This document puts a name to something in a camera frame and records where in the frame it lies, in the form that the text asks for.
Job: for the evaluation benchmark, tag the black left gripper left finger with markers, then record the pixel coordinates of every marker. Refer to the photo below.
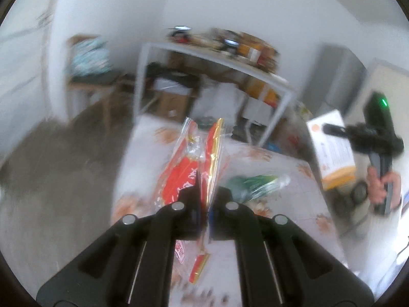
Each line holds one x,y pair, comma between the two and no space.
131,263

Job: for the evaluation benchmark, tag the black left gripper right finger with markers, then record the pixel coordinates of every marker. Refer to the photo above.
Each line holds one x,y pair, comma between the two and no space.
279,264

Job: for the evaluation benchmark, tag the green label plastic bottle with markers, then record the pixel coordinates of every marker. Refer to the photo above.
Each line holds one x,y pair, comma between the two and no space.
245,189

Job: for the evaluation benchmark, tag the red clear plastic wrapper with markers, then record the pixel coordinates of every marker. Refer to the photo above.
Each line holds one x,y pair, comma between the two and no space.
195,172

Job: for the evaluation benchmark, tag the person right hand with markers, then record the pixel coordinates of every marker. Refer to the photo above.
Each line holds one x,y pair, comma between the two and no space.
376,187

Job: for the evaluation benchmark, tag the white orange carton box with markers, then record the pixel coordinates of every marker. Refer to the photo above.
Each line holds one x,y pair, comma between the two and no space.
334,155

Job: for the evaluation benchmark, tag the white sack under table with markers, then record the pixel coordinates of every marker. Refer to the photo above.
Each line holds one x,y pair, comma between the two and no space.
224,100

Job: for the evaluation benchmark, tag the white long side table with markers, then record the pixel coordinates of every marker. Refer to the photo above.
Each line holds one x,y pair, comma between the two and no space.
216,66

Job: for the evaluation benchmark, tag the brown cardboard box under table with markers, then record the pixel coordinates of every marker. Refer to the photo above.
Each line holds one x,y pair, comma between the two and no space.
172,106

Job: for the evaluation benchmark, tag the wooden chair with cushion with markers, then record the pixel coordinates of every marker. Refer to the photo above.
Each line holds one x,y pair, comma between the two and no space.
89,70

